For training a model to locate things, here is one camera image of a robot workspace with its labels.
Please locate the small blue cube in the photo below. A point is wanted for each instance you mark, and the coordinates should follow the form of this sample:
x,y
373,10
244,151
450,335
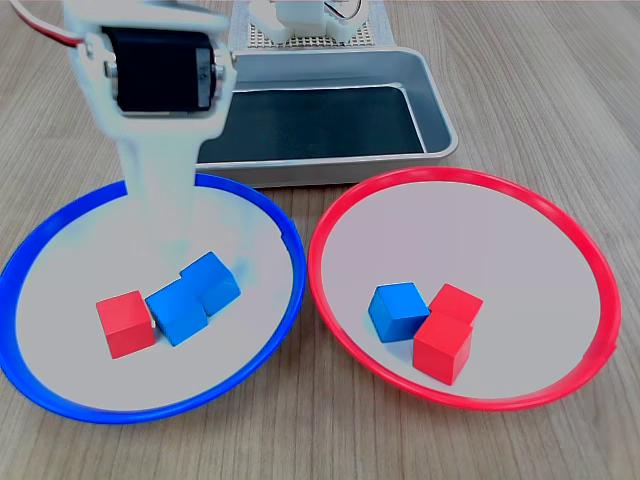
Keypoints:
x,y
399,312
212,282
177,315

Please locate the small red cube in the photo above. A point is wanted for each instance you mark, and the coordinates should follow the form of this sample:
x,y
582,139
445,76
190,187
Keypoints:
x,y
125,327
456,300
442,347

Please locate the black tray mat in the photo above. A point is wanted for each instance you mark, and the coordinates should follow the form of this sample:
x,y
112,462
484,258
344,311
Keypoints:
x,y
325,125

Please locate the steel tray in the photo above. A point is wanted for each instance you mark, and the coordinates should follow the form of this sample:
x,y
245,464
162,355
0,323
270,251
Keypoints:
x,y
350,172

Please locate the blue-rimmed white plate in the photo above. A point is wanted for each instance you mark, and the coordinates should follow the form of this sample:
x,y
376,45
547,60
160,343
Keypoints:
x,y
100,385

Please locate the red-rimmed white plate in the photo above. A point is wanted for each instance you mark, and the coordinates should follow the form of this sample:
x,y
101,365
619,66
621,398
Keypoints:
x,y
450,225

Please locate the pale perforated base plate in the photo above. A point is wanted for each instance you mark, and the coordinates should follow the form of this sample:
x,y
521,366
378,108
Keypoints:
x,y
310,44

